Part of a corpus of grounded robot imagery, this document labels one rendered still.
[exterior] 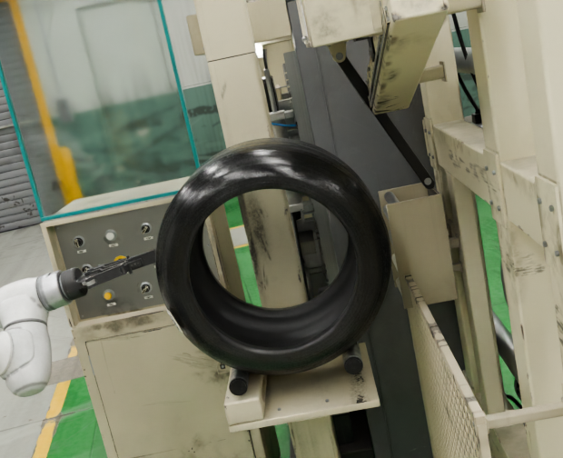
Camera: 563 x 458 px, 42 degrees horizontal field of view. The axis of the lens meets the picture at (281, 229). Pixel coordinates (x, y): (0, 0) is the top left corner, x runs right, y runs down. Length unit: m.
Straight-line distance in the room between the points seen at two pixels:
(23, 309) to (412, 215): 1.01
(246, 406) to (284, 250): 0.48
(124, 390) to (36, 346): 0.85
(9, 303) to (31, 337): 0.11
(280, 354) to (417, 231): 0.53
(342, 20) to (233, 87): 0.68
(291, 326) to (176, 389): 0.72
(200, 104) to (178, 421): 8.26
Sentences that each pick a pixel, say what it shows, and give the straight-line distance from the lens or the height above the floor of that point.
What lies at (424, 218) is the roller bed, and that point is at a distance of 2.01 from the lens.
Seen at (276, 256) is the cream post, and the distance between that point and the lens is 2.08.
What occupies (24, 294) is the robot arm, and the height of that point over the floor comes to 1.21.
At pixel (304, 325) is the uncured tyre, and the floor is 0.93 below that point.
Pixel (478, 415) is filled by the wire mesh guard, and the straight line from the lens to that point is 1.32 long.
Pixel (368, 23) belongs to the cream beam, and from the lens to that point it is 1.39.
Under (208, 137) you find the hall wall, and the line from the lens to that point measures 10.67.
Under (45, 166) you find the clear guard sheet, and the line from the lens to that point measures 2.52.
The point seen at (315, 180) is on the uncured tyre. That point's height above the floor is 1.36.
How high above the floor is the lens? 1.65
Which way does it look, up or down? 13 degrees down
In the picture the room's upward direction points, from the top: 12 degrees counter-clockwise
